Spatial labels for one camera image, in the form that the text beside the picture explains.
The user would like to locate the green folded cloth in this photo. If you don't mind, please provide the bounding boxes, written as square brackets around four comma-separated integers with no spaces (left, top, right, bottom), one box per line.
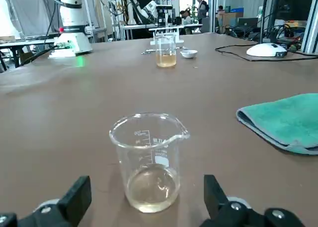
[236,92,318,156]

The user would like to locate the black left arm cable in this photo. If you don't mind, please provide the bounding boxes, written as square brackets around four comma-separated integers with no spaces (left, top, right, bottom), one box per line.
[18,0,63,67]

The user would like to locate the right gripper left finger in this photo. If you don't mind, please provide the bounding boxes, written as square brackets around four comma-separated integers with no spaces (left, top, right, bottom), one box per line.
[0,175,92,227]

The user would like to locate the small clear glass beaker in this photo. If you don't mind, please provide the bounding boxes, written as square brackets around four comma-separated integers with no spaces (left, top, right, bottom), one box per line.
[108,112,191,214]

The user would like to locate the black lamp cable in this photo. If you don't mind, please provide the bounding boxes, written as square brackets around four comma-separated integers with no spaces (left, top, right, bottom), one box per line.
[214,43,318,62]

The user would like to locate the white test tube rack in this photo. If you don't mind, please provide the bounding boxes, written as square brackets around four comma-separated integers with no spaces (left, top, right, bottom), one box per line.
[148,25,185,46]

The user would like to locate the person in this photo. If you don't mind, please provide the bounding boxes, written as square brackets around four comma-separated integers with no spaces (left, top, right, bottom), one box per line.
[179,10,193,26]
[194,0,210,24]

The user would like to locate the black camera on stand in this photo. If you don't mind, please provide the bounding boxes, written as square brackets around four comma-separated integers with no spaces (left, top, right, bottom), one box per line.
[155,4,173,27]

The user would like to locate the glass beaker with yellow liquid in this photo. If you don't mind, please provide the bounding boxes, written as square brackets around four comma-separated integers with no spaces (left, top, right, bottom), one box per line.
[154,34,177,69]

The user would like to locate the aluminium frame post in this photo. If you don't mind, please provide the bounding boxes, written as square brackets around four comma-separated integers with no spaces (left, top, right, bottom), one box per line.
[299,0,318,56]

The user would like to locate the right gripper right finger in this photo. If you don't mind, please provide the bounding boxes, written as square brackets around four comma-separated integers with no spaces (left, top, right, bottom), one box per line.
[200,174,307,227]

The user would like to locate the metal crucible tongs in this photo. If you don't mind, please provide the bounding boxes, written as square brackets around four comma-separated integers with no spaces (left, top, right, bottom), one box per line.
[141,46,187,56]

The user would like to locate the black computer monitor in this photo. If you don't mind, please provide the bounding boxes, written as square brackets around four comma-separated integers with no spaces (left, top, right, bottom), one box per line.
[274,0,313,22]

